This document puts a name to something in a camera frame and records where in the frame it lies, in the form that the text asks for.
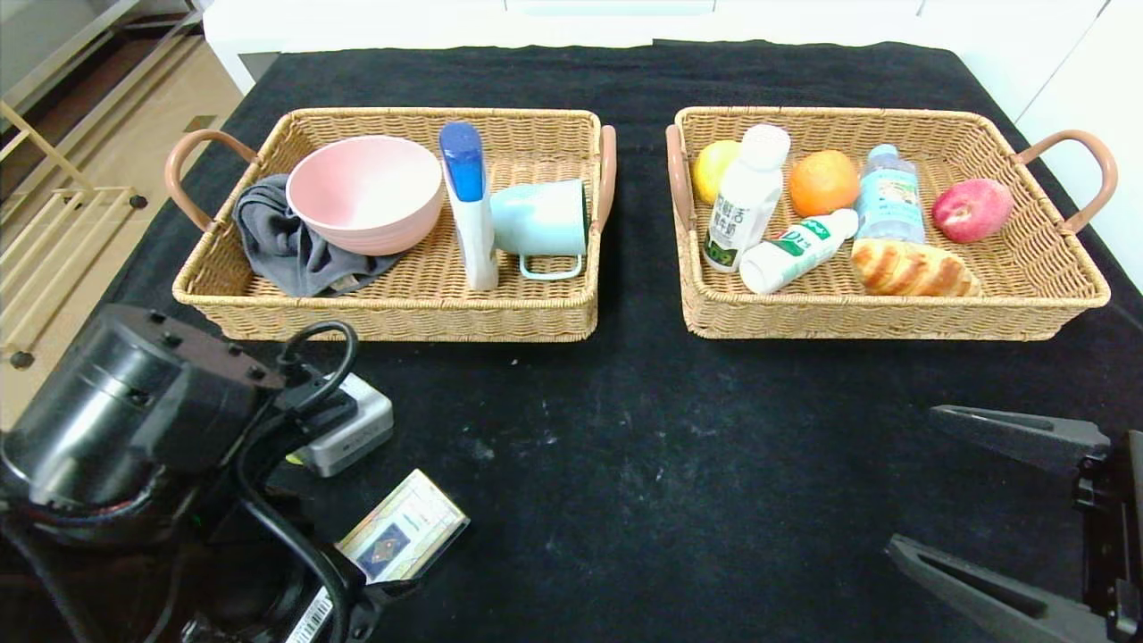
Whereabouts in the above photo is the grey shelf unit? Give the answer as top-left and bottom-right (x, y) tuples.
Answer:
(0, 0), (211, 135)

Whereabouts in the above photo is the mint green mug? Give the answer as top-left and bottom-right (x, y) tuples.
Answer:
(489, 180), (590, 281)

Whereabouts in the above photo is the croissant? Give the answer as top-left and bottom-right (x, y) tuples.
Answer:
(849, 237), (985, 298)

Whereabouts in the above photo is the clear water bottle blue cap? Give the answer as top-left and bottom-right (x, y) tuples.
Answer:
(855, 144), (927, 246)

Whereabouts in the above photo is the white bottle with blue cap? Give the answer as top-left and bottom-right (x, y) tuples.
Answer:
(437, 121), (501, 292)

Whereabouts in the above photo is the tall white milk bottle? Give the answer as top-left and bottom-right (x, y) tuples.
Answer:
(702, 124), (792, 273)

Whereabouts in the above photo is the white furniture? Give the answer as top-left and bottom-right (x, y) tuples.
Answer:
(204, 0), (965, 99)

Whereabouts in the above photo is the black table cloth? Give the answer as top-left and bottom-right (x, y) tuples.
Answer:
(0, 40), (1143, 643)

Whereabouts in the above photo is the wicker basket with brown handles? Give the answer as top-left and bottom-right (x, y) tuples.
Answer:
(164, 107), (619, 343)
(664, 105), (1119, 342)

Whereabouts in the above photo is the gold and blue card box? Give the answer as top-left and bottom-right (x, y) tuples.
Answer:
(335, 469), (471, 586)

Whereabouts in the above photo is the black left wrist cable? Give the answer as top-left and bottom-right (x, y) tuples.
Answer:
(234, 320), (360, 643)

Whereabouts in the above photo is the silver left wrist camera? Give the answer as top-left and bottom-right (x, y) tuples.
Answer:
(293, 372), (395, 479)

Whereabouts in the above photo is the wooden rack on wheels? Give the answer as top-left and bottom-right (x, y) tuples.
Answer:
(0, 100), (150, 372)

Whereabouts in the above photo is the orange fruit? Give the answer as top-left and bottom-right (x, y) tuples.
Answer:
(788, 149), (861, 218)

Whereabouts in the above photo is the grey towel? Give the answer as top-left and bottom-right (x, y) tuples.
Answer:
(232, 173), (405, 298)

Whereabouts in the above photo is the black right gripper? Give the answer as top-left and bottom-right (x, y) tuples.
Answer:
(882, 404), (1143, 643)

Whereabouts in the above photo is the small yellow lemon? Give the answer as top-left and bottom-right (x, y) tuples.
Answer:
(693, 140), (742, 206)

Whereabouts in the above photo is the small white foil-lid drink bottle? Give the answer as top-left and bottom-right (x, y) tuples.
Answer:
(739, 208), (860, 295)

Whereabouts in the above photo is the red peach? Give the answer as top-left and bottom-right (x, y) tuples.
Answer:
(931, 178), (1015, 245)

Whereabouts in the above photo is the pink bowl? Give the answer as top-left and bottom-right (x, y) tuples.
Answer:
(285, 135), (446, 257)

